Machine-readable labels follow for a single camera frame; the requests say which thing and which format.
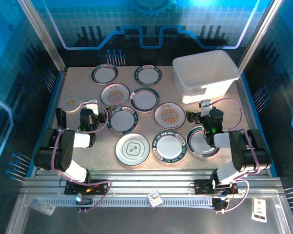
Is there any clear plastic bag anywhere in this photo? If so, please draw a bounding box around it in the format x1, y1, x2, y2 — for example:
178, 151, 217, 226
29, 197, 56, 215

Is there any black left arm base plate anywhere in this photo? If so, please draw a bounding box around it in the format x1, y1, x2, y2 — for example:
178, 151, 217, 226
64, 179, 111, 196

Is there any small white tag on rail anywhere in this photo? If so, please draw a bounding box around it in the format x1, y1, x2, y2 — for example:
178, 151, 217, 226
146, 189, 163, 208

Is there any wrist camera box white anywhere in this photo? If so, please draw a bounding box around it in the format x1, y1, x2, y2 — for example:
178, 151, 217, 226
200, 98, 214, 117
87, 98, 99, 115

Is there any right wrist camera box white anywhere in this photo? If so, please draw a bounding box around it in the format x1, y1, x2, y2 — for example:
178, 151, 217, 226
200, 98, 214, 117

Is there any white translucent plastic bin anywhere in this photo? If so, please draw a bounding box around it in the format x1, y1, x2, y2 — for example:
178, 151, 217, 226
172, 49, 241, 104

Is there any black controller module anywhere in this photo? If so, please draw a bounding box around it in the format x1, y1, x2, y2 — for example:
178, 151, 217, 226
75, 192, 93, 208
212, 197, 229, 212

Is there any white tape roll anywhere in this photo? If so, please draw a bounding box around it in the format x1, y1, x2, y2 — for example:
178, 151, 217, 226
59, 96, 83, 113

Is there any white slotted cable duct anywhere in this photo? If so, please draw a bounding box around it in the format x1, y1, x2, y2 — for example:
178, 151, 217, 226
42, 196, 214, 208

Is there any white tag card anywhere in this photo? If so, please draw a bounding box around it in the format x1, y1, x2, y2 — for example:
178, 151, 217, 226
251, 197, 268, 223

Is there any aluminium corner post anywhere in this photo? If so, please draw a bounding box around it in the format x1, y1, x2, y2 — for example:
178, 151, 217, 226
17, 0, 67, 73
235, 0, 284, 74

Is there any white plate green clover outline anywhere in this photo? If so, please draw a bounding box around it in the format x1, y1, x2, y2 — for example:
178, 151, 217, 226
115, 133, 151, 166

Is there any orange sunburst plate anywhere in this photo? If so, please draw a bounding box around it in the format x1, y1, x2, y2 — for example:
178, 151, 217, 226
154, 102, 186, 130
100, 83, 131, 107

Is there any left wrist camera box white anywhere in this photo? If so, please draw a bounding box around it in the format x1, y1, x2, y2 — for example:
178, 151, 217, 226
87, 98, 99, 115

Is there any green rim red ring plate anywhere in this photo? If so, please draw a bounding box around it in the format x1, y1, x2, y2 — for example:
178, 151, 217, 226
186, 126, 220, 158
129, 87, 161, 113
91, 63, 119, 85

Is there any black upright bracket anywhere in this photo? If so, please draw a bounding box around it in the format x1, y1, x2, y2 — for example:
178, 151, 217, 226
55, 108, 67, 130

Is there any aluminium rail frame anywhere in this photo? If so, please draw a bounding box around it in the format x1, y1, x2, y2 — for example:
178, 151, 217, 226
19, 169, 285, 197

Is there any green lettered rim plate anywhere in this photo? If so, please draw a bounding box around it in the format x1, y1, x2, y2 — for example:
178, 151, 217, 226
152, 130, 188, 164
106, 106, 139, 135
134, 64, 163, 86

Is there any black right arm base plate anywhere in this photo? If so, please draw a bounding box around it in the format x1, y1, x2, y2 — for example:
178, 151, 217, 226
194, 179, 239, 195

